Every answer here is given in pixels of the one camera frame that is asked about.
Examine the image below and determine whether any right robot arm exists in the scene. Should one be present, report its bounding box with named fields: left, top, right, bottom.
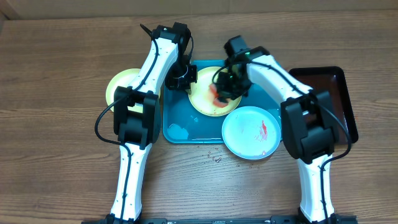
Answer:
left=210, top=35, right=340, bottom=223

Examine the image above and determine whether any black rectangular tray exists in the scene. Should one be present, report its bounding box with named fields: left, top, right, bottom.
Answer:
left=289, top=66, right=359, bottom=143

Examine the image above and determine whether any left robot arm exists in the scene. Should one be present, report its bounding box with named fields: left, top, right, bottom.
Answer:
left=105, top=22, right=197, bottom=223

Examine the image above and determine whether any light blue plate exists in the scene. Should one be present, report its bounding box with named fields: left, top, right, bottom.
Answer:
left=221, top=106, right=282, bottom=160

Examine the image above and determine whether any yellow plate top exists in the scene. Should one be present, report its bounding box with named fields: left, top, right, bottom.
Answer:
left=188, top=67, right=241, bottom=117

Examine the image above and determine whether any yellow plate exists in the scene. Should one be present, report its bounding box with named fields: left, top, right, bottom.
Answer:
left=188, top=67, right=241, bottom=117
left=105, top=68, right=162, bottom=114

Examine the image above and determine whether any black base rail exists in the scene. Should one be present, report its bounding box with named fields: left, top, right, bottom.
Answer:
left=81, top=215, right=358, bottom=224

